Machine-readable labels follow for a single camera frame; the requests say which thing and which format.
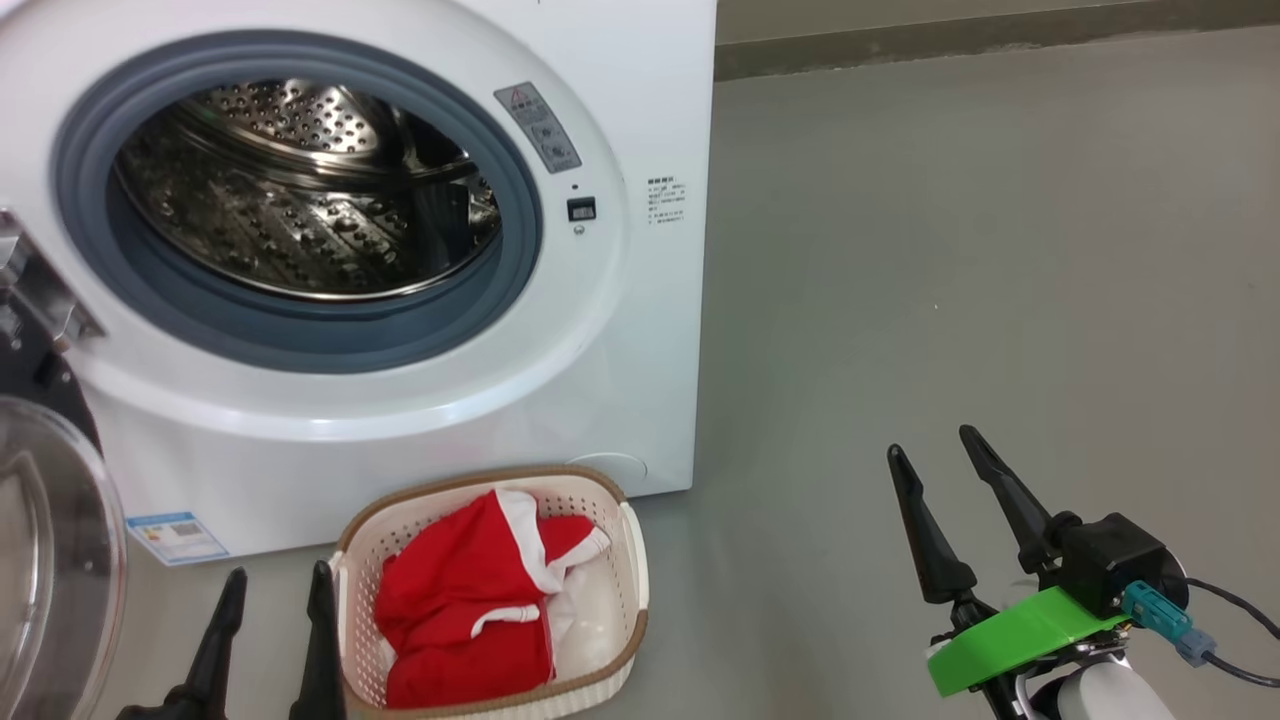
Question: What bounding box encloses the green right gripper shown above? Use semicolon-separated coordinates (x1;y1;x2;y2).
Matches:
887;425;1131;720

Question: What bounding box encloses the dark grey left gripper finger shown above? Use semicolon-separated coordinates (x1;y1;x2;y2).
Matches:
115;568;248;720
288;560;348;720

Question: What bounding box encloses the red and white garment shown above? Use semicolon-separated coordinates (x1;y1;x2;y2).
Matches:
373;488;612;711

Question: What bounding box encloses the black-rimmed glass washer door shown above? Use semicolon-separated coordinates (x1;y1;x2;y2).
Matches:
0;330;129;720

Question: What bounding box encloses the cream basket with brown rim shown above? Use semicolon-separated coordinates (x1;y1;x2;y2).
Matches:
330;464;649;720

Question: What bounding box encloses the white front-load washing machine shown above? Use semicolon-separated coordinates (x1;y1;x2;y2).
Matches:
0;0;718;566

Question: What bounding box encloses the metal door hinge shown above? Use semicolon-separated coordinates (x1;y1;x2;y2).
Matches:
0;210;106;351

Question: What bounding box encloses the blue energy label sticker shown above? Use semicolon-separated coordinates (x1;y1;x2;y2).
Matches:
126;512;231;567

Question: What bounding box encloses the round white filter cover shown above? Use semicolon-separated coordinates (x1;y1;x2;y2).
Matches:
565;452;649;496

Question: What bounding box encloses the grey warning label sticker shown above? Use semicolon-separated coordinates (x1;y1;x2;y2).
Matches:
494;82;583;175

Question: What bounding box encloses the teal cable connector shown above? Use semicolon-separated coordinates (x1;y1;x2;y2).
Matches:
1122;582;1193;641

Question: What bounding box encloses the thin black cable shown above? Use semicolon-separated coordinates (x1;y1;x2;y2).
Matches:
1185;576;1280;639
1205;650;1280;691

